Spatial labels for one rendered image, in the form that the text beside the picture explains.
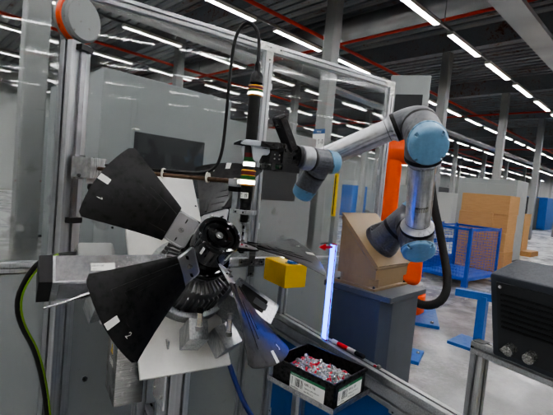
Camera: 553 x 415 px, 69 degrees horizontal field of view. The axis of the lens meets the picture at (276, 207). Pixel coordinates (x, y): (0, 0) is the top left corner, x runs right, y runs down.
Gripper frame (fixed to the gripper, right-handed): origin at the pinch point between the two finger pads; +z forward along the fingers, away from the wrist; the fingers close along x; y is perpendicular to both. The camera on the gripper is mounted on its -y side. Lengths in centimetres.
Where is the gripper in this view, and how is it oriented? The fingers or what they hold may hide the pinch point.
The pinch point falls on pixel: (241, 141)
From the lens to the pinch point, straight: 116.9
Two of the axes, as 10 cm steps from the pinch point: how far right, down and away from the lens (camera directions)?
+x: -5.3, -1.0, 8.4
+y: -1.0, 9.9, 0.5
